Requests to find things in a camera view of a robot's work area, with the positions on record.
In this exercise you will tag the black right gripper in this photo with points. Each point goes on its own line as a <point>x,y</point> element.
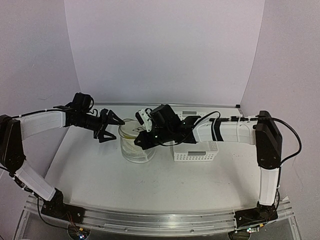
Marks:
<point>146,145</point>

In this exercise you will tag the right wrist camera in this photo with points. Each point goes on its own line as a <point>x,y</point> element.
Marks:
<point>144,119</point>

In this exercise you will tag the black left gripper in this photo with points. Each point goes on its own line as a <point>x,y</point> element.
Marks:
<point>102,130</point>

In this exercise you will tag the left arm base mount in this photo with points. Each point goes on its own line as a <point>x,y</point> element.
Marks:
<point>56,208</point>

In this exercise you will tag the white perforated plastic basket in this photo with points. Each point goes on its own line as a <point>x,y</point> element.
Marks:
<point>199,152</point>

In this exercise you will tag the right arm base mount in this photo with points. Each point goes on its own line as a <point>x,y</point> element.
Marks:
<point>261,214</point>

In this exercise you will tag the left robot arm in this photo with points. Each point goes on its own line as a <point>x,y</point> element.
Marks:
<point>16,133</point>

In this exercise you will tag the aluminium table rail frame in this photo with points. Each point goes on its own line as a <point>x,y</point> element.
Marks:
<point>158,198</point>

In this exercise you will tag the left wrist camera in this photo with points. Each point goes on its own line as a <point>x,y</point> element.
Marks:
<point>101,114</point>

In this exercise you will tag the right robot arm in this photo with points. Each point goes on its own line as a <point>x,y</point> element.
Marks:
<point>260,132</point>

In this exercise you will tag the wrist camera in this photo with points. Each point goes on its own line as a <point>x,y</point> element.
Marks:
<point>144,119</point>
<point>101,114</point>

